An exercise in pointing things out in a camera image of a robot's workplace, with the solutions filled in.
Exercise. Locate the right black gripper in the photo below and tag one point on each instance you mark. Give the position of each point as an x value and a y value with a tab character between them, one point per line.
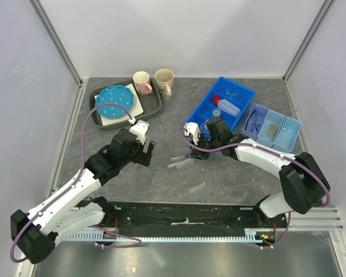
199	154

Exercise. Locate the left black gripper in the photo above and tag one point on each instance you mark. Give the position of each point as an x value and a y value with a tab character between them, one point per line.
143	158

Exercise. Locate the clear test tube rack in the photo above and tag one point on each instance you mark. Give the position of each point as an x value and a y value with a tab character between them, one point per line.
191	175

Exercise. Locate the round glass flask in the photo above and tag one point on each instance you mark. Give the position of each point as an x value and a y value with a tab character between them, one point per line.
204	129

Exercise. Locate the small glass stoppered bottle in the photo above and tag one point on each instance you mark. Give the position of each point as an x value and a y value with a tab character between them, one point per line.
216	113

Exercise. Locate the red cap wash bottle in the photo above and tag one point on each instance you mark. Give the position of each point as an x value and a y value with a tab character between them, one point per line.
226	106

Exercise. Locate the blue safety glasses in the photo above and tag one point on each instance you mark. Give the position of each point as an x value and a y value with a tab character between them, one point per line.
252	125

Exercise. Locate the clear glass beaker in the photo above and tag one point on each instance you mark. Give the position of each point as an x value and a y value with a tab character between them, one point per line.
232	92

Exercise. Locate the tan bottle brush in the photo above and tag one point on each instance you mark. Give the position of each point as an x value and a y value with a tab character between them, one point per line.
272	129

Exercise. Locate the clear glass pipette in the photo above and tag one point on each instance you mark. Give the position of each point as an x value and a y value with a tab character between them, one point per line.
285	136

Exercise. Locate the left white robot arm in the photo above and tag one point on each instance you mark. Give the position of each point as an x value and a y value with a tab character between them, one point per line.
30	230

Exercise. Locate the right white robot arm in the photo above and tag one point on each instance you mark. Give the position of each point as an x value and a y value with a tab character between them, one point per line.
303	185

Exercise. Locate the white square plate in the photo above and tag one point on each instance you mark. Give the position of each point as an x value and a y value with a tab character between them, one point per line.
136	110

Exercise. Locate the blue compartment bin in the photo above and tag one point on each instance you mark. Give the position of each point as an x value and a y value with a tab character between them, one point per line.
204	109

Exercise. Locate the grey serving tray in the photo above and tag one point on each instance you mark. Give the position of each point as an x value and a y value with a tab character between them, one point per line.
149	105

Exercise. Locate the blue polka dot plate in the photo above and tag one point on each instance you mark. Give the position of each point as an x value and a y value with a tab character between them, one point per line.
116	94

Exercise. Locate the pink mug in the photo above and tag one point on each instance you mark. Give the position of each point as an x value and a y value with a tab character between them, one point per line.
142	83

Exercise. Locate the lavender divider box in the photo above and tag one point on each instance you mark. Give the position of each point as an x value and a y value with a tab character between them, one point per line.
266	117

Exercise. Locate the beige floral mug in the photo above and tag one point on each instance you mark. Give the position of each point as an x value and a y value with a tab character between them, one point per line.
164	79

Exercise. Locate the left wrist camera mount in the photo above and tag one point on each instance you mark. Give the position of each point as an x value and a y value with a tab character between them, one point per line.
140	129

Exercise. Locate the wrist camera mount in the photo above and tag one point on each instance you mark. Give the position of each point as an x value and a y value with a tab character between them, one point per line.
140	129
217	128

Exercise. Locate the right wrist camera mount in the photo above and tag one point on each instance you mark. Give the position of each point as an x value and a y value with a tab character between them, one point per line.
217	128

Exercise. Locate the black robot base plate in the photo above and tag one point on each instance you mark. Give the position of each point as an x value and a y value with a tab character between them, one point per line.
159	219

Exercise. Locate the slotted cable duct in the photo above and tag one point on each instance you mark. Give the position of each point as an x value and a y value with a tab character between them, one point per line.
94	235

